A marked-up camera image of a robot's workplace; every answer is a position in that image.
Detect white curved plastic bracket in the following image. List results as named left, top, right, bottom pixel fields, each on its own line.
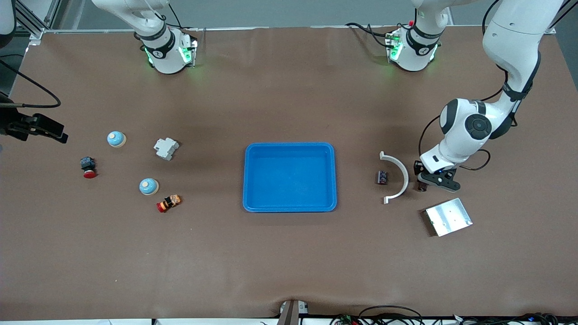
left=379, top=151, right=410, bottom=204

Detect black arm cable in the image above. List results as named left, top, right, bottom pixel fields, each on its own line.
left=0, top=59, right=61, bottom=109
left=418, top=68, right=542, bottom=171

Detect black base cable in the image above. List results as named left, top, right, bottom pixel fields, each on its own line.
left=345, top=22, right=394, bottom=48
left=156, top=2, right=182, bottom=28

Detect black looped cable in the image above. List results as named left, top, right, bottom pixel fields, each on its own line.
left=359, top=306, right=424, bottom=325

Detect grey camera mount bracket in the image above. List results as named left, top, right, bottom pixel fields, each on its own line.
left=277, top=299, right=310, bottom=325

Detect silver metal plate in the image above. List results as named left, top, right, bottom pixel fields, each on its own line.
left=424, top=198, right=473, bottom=237

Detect blue plastic tray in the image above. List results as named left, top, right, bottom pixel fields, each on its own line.
left=243, top=143, right=337, bottom=213

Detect red mushroom button black body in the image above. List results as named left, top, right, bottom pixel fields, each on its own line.
left=80, top=156, right=97, bottom=179

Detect white circuit breaker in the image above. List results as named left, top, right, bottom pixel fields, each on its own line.
left=154, top=138, right=180, bottom=161

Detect aluminium frame profile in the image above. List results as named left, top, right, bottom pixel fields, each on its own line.
left=14, top=0, right=61, bottom=40
left=544, top=0, right=578, bottom=35

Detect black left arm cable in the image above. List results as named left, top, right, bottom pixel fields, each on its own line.
left=418, top=68, right=542, bottom=171

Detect red emergency stop yellow collar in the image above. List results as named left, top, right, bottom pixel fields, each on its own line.
left=156, top=195, right=182, bottom=213

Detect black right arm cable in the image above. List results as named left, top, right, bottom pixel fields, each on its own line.
left=0, top=59, right=61, bottom=109

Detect black cable bundle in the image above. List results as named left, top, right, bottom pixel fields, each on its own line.
left=424, top=311, right=578, bottom=325

